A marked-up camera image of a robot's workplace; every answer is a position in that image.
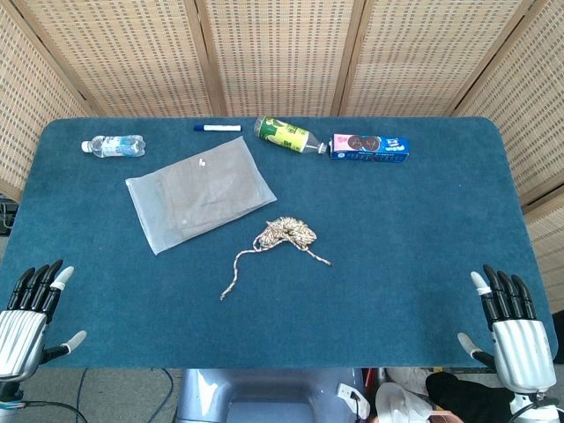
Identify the green label plastic bottle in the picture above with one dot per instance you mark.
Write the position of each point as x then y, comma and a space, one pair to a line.
284, 134

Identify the translucent plastic bag with cloth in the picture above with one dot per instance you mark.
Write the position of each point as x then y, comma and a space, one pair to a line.
202, 189

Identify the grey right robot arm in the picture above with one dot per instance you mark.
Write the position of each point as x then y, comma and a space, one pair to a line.
535, 407

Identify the black cloth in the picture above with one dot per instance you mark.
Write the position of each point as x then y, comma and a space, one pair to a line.
467, 396

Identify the blue table cloth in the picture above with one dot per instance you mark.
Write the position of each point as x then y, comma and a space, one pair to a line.
352, 286

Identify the white plastic bag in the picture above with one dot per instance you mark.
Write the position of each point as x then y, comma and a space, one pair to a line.
401, 405

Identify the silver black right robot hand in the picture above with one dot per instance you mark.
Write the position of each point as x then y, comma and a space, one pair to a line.
522, 352

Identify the dark equipment behind screen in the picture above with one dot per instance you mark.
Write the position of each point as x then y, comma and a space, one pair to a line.
6, 216

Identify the clear water bottle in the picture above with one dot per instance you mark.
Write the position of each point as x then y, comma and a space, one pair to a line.
116, 146

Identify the grey-blue robot torso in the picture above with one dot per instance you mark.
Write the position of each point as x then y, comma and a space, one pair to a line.
264, 396

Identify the blue cookie box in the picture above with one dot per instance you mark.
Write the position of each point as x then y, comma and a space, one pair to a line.
370, 150

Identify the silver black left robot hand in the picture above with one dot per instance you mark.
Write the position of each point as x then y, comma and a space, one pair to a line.
22, 335

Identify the blue white marker pen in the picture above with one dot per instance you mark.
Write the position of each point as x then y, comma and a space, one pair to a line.
220, 128

